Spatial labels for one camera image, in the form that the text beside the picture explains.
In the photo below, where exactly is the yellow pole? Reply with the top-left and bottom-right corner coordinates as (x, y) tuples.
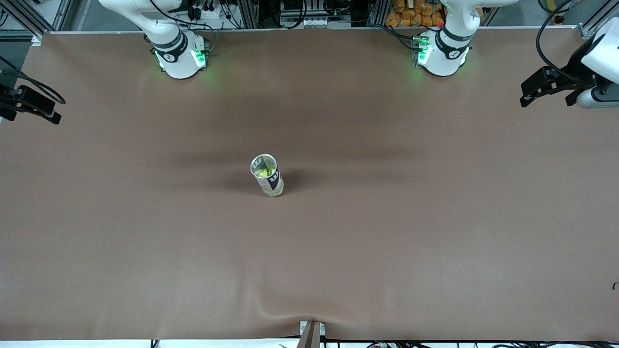
(545, 0), (565, 25)

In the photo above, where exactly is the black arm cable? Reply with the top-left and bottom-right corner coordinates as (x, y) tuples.
(0, 56), (66, 105)
(535, 0), (581, 81)

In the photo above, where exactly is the bag of orange objects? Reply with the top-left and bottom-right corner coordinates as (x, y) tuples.
(385, 0), (446, 28)

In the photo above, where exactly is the aluminium frame profile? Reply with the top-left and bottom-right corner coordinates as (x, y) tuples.
(0, 0), (73, 42)
(578, 0), (619, 39)

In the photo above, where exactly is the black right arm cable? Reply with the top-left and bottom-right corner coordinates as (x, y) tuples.
(0, 56), (66, 105)

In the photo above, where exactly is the clear plastic tennis ball can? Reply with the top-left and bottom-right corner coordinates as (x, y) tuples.
(250, 153), (285, 198)

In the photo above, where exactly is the white power strip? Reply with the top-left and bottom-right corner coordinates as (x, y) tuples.
(186, 0), (228, 21)

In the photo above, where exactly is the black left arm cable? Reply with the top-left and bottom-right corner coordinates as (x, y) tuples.
(535, 0), (581, 81)

